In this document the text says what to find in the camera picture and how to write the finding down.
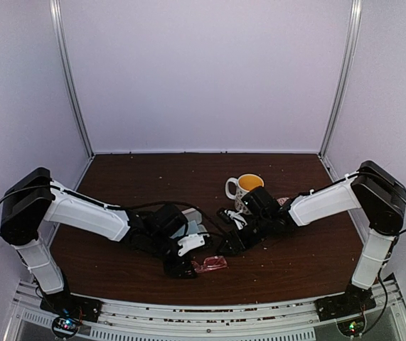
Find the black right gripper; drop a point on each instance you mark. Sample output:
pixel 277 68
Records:
pixel 234 251

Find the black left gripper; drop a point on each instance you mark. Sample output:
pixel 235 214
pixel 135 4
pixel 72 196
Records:
pixel 175 270

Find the rose gold wire glasses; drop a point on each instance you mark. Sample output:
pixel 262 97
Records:
pixel 212 263

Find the light blue cleaning cloth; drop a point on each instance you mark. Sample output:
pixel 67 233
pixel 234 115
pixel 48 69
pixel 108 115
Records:
pixel 193 227

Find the pink glasses case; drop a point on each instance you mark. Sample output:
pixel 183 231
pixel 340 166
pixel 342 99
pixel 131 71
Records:
pixel 193 214

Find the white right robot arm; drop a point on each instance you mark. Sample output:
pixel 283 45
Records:
pixel 373 190

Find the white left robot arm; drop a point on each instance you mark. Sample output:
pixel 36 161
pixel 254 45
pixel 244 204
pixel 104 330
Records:
pixel 37 198

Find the white floral mug yellow inside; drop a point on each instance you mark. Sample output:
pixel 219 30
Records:
pixel 237 188

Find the red patterned ceramic bowl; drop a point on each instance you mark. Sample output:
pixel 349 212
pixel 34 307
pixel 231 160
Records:
pixel 283 200

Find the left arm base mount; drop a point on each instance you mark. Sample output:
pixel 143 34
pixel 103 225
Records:
pixel 71 316

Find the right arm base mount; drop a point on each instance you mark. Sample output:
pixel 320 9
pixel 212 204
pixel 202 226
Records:
pixel 348 310

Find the aluminium right corner post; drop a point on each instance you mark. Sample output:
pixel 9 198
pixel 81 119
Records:
pixel 346 65

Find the aluminium corner post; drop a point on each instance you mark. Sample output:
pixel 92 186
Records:
pixel 59 31
pixel 346 65

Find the aluminium left corner post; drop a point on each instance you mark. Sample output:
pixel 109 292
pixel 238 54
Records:
pixel 59 31

